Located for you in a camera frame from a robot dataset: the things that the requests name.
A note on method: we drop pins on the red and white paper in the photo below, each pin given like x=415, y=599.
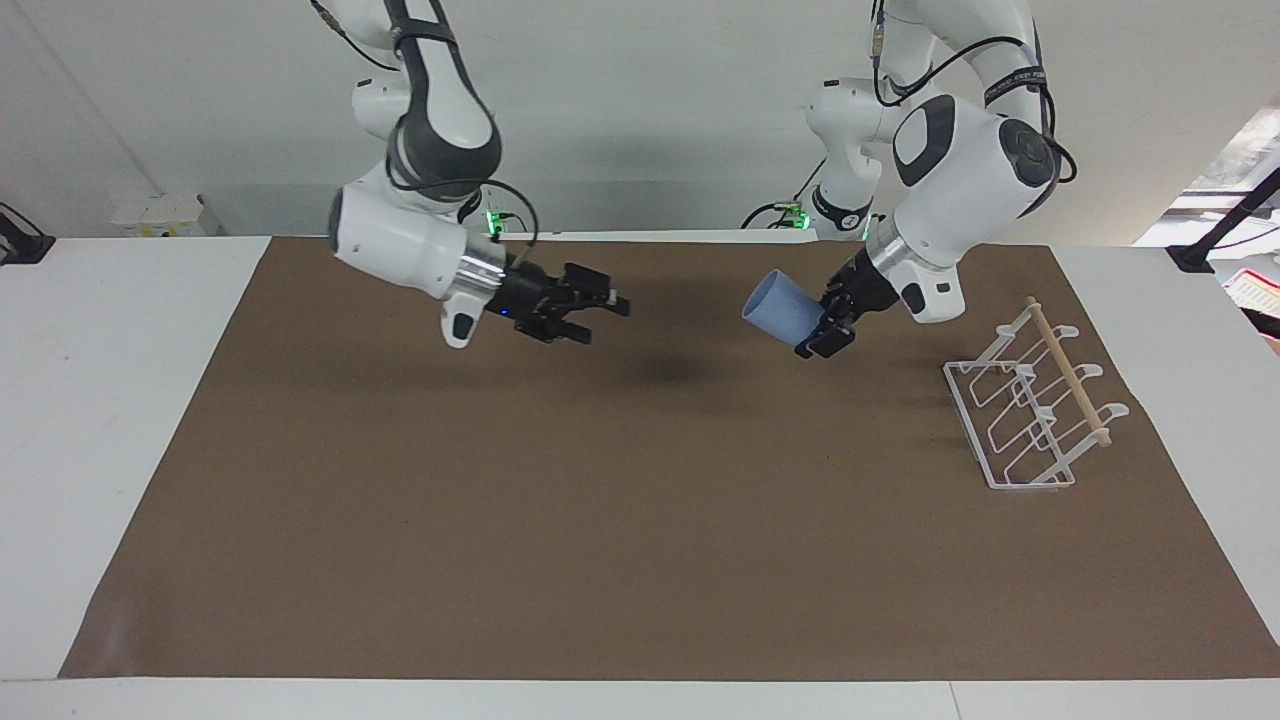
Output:
x=1255, y=292

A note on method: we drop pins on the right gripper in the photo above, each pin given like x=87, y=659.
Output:
x=525, y=297

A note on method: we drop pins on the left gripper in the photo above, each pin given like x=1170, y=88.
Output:
x=862, y=288

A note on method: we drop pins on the black stand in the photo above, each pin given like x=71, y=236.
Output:
x=20, y=245
x=1215, y=235

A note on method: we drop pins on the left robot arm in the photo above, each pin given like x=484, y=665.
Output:
x=965, y=190

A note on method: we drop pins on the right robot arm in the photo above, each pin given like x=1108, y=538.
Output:
x=395, y=235

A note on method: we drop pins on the light blue cup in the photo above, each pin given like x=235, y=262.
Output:
x=782, y=307

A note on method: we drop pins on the white box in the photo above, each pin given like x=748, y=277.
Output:
x=158, y=216

